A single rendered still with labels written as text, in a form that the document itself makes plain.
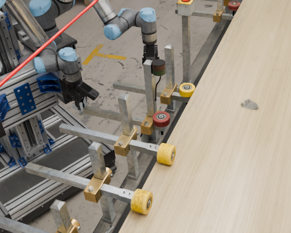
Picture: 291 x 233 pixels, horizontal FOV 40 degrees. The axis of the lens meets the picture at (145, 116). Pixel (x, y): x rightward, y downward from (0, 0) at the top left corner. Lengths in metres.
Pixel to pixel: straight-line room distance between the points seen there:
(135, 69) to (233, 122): 2.16
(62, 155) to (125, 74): 1.31
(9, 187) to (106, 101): 1.22
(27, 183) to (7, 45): 0.89
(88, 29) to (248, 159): 3.32
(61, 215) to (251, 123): 0.93
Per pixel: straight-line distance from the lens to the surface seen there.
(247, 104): 1.91
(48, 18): 2.19
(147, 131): 1.87
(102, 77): 3.79
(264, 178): 1.61
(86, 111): 2.03
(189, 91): 1.99
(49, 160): 2.76
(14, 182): 2.70
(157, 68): 1.71
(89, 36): 4.53
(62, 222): 1.34
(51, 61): 1.88
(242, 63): 2.22
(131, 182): 1.84
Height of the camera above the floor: 2.08
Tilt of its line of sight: 40 degrees down
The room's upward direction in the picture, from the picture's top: 5 degrees counter-clockwise
